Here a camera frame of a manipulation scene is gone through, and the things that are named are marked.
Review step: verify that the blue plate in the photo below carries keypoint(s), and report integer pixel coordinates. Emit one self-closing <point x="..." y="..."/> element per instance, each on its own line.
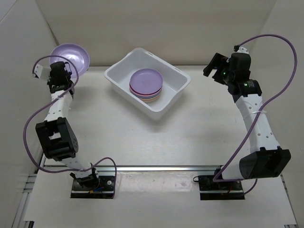
<point x="146" y="97"/>

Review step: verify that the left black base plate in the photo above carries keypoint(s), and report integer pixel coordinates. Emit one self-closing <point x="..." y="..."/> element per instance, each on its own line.
<point x="105" y="189"/>

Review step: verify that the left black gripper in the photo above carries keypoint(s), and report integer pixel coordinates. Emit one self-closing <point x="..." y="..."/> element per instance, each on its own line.
<point x="51" y="79"/>

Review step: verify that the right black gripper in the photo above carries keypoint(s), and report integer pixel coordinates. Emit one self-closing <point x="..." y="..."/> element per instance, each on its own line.
<point x="218" y="61"/>

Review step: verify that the white plastic bin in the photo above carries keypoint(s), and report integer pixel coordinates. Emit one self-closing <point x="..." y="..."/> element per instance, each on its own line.
<point x="174" y="81"/>

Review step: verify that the orange yellow plate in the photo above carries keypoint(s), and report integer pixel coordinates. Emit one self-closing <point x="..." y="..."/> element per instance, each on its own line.
<point x="149" y="98"/>

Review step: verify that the pink plate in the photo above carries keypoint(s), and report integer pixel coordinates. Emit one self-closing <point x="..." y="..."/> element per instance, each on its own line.
<point x="145" y="100"/>
<point x="142" y="94"/>

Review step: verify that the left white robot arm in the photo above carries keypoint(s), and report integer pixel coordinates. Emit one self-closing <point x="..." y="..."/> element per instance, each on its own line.
<point x="55" y="134"/>

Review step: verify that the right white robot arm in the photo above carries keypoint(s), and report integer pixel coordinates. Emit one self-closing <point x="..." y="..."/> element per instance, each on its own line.
<point x="266" y="159"/>

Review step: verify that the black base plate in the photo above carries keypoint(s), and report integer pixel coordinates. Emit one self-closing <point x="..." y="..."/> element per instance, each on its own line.
<point x="105" y="189"/>
<point x="210" y="190"/>

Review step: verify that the purple plate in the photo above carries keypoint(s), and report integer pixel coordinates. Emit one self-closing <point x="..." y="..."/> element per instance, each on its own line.
<point x="146" y="81"/>
<point x="76" y="54"/>

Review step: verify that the white table board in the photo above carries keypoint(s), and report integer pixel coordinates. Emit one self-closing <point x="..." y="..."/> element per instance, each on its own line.
<point x="204" y="126"/>

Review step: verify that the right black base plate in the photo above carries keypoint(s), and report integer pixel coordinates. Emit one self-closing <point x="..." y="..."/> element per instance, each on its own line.
<point x="210" y="190"/>

